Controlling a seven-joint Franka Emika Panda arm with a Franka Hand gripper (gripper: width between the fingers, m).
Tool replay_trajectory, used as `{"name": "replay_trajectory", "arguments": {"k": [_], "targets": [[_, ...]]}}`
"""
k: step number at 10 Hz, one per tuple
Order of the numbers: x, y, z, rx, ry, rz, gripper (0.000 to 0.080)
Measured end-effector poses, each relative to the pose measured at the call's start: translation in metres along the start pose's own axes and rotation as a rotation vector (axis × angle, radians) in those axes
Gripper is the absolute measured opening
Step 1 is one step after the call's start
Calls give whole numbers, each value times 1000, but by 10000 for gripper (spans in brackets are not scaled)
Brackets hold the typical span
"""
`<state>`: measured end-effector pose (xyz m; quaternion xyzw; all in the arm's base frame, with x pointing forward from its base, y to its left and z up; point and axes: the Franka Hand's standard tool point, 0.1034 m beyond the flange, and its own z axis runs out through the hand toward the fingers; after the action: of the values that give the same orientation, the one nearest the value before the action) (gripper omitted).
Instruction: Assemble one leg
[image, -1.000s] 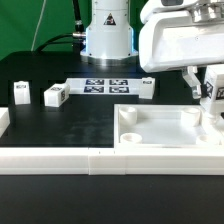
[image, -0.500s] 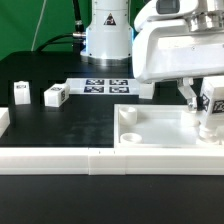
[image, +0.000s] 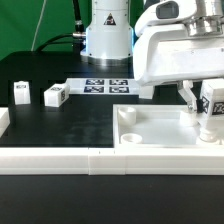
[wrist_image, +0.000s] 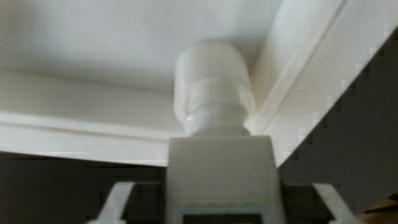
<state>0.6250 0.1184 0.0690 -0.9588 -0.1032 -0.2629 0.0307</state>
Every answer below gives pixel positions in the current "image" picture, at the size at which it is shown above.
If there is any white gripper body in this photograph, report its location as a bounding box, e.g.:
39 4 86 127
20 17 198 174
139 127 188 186
133 0 224 86

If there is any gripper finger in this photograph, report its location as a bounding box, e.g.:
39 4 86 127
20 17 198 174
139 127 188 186
177 80 197 113

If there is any white square tabletop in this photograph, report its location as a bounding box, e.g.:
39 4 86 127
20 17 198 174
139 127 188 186
113 105 224 148

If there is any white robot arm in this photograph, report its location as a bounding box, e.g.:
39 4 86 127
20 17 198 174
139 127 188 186
81 0 224 111

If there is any white U-shaped fence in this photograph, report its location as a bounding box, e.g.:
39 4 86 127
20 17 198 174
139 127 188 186
0 107 224 176

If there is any black thick cable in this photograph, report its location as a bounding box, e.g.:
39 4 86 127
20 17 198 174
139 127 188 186
35 0 88 53

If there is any white AprilTag base plate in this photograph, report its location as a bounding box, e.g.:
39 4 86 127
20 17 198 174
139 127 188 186
66 78 139 95

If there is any white thin cable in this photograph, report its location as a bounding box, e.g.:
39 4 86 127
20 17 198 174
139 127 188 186
31 0 48 52

